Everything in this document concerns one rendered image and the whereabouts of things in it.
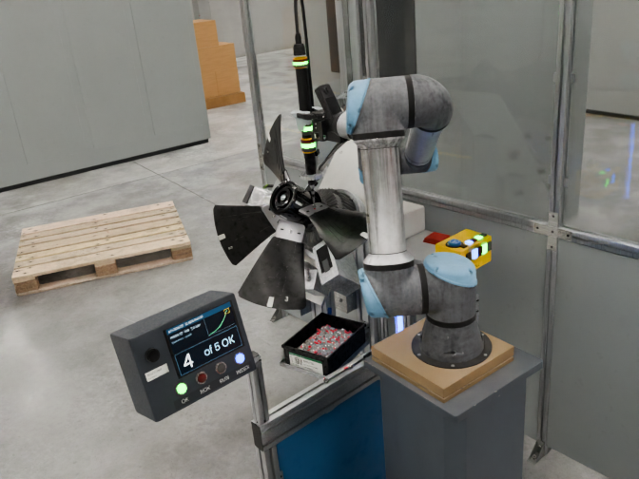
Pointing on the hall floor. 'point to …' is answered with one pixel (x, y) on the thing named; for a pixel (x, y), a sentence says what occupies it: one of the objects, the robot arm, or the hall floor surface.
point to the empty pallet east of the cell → (99, 245)
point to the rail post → (268, 463)
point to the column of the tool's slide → (350, 42)
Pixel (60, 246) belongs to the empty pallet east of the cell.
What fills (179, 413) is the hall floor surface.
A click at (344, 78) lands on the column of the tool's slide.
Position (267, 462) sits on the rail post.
